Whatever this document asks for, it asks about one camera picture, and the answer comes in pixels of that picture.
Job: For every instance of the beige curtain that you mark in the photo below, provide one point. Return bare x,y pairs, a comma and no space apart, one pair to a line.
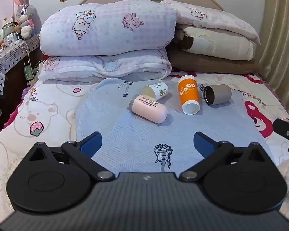
281,41

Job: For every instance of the grey plush rabbit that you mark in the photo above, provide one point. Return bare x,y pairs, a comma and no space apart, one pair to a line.
25,14

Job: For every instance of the cream folded blanket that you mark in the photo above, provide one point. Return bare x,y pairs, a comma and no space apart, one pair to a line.
219,43

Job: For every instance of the white printed paper cup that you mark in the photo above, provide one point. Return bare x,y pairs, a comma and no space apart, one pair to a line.
159,90

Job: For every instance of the small white plush toy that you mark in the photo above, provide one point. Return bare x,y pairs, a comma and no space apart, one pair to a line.
7,22

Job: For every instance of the pink bear print pillow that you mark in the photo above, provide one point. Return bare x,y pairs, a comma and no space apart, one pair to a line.
214,16

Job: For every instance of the grey metal cup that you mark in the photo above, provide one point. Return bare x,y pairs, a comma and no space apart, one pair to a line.
219,94

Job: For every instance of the orange paper cup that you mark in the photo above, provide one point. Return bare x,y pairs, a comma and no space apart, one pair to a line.
188,92

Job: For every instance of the blue guitar print blanket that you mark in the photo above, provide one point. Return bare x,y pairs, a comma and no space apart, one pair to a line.
139,137

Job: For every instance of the pink cup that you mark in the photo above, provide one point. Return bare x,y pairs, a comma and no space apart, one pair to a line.
150,109

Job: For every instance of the bear print bed sheet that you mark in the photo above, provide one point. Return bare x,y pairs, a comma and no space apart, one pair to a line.
50,115

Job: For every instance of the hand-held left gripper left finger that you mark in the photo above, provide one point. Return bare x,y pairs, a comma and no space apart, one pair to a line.
91,144

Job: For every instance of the white pink flower folded quilt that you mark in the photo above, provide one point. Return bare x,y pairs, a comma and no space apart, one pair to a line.
94,66

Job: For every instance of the green face mask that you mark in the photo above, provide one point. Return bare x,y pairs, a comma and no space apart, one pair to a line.
29,72

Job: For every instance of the brown folded blanket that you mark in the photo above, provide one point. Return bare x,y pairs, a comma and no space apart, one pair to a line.
207,63

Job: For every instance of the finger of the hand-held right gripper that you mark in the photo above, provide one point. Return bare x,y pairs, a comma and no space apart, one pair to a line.
283,128

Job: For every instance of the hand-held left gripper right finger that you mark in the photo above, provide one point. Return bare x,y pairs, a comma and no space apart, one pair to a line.
203,144

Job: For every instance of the nightstand with patterned cloth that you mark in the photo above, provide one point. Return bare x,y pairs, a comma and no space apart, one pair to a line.
7,60

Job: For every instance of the white pink checked folded quilt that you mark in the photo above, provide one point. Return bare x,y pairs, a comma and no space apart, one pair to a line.
106,26

